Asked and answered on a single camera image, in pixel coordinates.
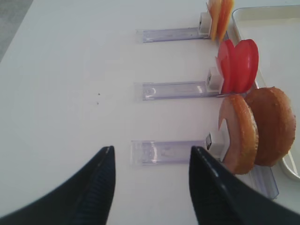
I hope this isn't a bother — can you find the bread slice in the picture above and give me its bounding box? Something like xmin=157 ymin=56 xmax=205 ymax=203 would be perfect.
xmin=218 ymin=95 xmax=259 ymax=175
xmin=245 ymin=87 xmax=296 ymax=166

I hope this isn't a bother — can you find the far clear acrylic rack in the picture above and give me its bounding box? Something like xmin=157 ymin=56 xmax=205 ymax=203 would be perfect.
xmin=136 ymin=27 xmax=210 ymax=43

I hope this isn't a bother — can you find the white pusher block far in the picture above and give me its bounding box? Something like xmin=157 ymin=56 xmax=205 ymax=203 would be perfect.
xmin=198 ymin=12 xmax=212 ymax=36

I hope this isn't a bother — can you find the white pusher block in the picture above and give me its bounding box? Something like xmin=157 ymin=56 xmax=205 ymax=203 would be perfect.
xmin=198 ymin=12 xmax=212 ymax=36
xmin=204 ymin=131 xmax=230 ymax=162
xmin=206 ymin=67 xmax=224 ymax=93

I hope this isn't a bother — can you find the white plastic tray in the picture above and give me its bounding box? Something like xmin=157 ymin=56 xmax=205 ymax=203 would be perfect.
xmin=232 ymin=5 xmax=300 ymax=180

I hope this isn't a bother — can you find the middle clear acrylic rack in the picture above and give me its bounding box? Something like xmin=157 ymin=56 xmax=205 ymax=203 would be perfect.
xmin=134 ymin=81 xmax=228 ymax=101

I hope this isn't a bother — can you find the clear acrylic rack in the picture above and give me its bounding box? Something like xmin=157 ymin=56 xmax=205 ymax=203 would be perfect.
xmin=131 ymin=140 xmax=279 ymax=200
xmin=134 ymin=81 xmax=228 ymax=101
xmin=136 ymin=27 xmax=210 ymax=43

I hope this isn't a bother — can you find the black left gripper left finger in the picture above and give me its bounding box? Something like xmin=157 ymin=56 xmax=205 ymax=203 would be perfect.
xmin=0 ymin=146 xmax=116 ymax=225

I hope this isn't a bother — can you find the front yellow cheese slice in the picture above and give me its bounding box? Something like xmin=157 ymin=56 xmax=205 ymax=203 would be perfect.
xmin=207 ymin=0 xmax=222 ymax=41

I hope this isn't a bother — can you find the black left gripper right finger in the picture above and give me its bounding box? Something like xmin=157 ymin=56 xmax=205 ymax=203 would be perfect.
xmin=189 ymin=146 xmax=300 ymax=225

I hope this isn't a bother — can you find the rear red tomato slice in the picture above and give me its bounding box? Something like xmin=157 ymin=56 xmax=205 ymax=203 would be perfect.
xmin=233 ymin=39 xmax=259 ymax=93

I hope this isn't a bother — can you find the rear orange cheese slice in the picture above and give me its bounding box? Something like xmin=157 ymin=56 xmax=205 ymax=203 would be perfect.
xmin=217 ymin=0 xmax=235 ymax=42

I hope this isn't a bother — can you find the near clear acrylic rack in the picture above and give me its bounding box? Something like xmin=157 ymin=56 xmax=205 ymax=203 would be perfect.
xmin=131 ymin=140 xmax=279 ymax=200

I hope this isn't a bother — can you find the white pusher block near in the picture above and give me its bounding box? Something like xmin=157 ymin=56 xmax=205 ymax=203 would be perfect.
xmin=204 ymin=131 xmax=230 ymax=162

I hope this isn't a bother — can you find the white pusher block middle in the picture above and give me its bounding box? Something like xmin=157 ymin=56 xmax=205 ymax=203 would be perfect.
xmin=206 ymin=67 xmax=224 ymax=93

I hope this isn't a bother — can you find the front red tomato slice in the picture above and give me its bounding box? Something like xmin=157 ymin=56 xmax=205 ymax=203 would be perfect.
xmin=217 ymin=40 xmax=234 ymax=94

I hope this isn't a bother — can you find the red tomato slice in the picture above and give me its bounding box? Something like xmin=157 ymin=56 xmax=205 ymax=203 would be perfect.
xmin=217 ymin=40 xmax=234 ymax=94
xmin=233 ymin=39 xmax=259 ymax=93

